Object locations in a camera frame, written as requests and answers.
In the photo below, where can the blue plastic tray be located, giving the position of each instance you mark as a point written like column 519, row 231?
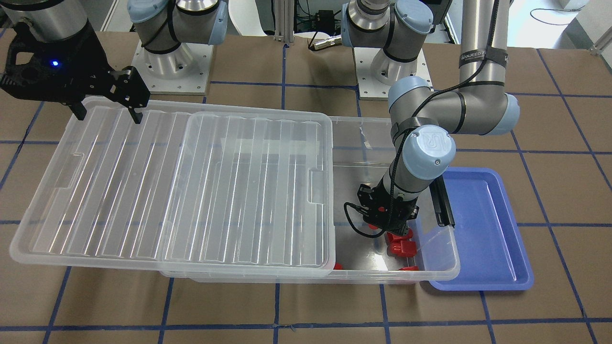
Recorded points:
column 491, row 251

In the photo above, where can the clear plastic storage box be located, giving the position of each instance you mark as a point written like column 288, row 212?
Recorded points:
column 377, row 240

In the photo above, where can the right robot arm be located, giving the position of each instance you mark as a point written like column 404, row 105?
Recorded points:
column 162, row 25

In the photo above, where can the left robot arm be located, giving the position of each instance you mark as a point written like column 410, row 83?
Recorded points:
column 423, row 121

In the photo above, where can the white chair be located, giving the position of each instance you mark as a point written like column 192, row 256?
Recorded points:
column 245, row 17

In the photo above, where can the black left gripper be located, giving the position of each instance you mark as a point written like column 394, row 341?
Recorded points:
column 382, row 210

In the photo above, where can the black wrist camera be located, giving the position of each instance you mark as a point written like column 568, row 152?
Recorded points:
column 371, row 199
column 32, row 72

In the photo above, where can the clear plastic box lid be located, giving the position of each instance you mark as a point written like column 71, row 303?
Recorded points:
column 195, row 188

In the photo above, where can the aluminium frame post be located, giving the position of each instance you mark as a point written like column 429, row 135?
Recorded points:
column 284, row 15

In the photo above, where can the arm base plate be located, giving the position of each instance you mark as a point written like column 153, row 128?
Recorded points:
column 182, row 72
column 376, row 72

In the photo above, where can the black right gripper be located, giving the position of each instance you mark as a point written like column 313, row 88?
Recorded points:
column 82, row 61

